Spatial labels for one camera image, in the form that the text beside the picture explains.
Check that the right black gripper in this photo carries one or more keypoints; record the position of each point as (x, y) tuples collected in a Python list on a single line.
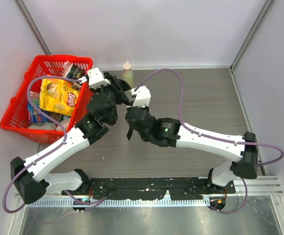
[(134, 118)]

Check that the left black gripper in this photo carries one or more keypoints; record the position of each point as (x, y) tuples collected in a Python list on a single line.
[(117, 83)]

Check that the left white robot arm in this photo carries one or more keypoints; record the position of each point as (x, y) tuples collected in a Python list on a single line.
[(32, 177)]

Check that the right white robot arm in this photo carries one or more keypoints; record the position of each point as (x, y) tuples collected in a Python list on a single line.
[(240, 151)]

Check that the pale green squeeze bottle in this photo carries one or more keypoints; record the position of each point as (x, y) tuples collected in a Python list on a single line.
[(128, 74)]

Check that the black and white snack box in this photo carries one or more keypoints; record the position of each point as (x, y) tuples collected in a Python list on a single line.
[(73, 71)]

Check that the white plastic bag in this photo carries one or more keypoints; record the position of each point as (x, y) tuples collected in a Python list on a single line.
[(51, 126)]

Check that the yellow Lays chip bag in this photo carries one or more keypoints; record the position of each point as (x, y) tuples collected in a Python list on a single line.
[(59, 96)]

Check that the blue snack package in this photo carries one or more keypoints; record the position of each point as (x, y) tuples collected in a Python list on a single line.
[(35, 117)]

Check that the red plastic shopping basket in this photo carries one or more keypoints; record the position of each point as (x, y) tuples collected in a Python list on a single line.
[(16, 116)]

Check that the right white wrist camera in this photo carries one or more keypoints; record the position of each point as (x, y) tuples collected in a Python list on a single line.
[(140, 98)]

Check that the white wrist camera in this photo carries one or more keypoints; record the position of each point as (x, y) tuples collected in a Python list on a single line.
[(140, 98), (95, 79)]

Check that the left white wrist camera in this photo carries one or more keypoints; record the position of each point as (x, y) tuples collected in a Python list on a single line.
[(95, 79)]

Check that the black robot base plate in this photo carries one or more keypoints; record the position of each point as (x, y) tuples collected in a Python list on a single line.
[(149, 189)]

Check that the white slotted cable duct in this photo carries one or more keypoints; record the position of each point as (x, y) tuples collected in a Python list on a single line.
[(165, 202)]

